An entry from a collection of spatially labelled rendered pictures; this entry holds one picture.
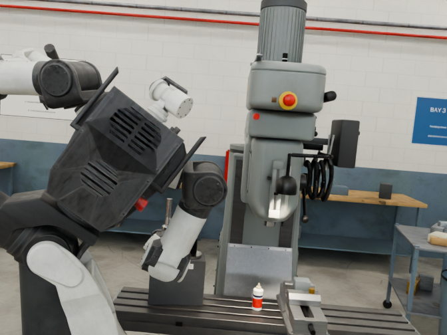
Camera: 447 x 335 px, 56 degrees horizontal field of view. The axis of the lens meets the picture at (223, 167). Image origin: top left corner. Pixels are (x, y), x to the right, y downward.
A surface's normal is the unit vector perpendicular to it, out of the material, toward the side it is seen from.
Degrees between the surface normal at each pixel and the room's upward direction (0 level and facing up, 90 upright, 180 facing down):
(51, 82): 97
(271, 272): 64
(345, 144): 90
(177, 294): 90
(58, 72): 97
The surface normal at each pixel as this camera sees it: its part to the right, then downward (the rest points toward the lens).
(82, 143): -0.01, 0.22
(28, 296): -0.36, 0.14
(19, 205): 0.28, 0.12
